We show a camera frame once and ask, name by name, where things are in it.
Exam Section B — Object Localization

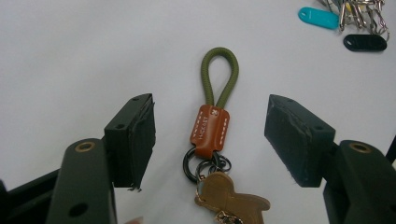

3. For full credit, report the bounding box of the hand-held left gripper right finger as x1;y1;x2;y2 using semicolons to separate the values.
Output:
264;94;336;189

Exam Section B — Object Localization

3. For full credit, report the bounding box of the key ring with coloured tags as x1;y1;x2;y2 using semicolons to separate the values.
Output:
297;0;390;52

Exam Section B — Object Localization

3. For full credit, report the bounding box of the green cord leather keychain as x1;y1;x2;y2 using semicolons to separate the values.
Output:
182;47;271;224

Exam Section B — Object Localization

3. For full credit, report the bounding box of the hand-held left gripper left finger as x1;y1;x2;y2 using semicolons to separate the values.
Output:
104;92;157;191

